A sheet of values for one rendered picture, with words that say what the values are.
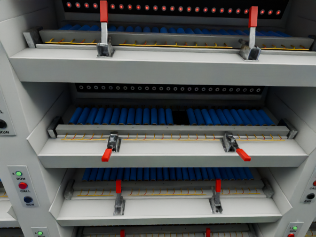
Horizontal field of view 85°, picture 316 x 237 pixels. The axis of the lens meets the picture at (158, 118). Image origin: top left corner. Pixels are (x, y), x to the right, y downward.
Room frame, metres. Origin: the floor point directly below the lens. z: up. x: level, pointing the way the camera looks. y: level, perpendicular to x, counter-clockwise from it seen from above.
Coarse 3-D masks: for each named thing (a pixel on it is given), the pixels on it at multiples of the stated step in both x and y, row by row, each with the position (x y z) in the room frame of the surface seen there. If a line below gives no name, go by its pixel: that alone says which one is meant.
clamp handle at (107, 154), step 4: (112, 140) 0.33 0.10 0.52; (112, 144) 0.31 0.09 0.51; (108, 148) 0.30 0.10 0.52; (112, 148) 0.30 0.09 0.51; (104, 152) 0.28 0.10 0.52; (108, 152) 0.28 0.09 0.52; (104, 156) 0.27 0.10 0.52; (108, 156) 0.27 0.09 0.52; (104, 160) 0.26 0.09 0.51; (108, 160) 0.26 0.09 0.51
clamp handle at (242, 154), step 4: (232, 140) 0.34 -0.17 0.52; (232, 144) 0.33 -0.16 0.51; (236, 144) 0.33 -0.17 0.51; (236, 148) 0.31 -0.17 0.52; (240, 152) 0.29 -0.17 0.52; (244, 152) 0.29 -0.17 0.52; (240, 156) 0.29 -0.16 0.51; (244, 156) 0.28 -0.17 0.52; (248, 156) 0.28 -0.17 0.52; (244, 160) 0.27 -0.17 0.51; (248, 160) 0.27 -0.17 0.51
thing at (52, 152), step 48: (96, 96) 0.48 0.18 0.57; (144, 96) 0.49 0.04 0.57; (192, 96) 0.50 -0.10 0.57; (240, 96) 0.50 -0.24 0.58; (48, 144) 0.34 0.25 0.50; (96, 144) 0.34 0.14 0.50; (144, 144) 0.35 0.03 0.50; (192, 144) 0.35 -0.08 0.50; (240, 144) 0.36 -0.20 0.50; (288, 144) 0.37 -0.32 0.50
